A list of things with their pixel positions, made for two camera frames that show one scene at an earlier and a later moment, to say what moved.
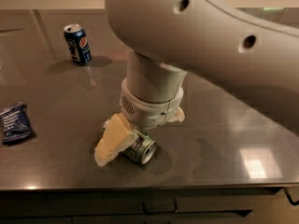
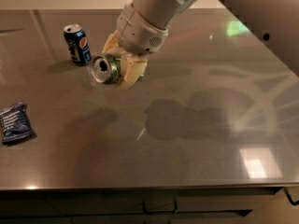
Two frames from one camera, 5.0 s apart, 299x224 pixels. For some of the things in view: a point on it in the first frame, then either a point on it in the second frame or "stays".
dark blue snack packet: (15, 122) stays
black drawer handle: (161, 211) stays
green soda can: (140, 149) → (106, 68)
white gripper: (150, 111) → (136, 34)
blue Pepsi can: (78, 43) stays
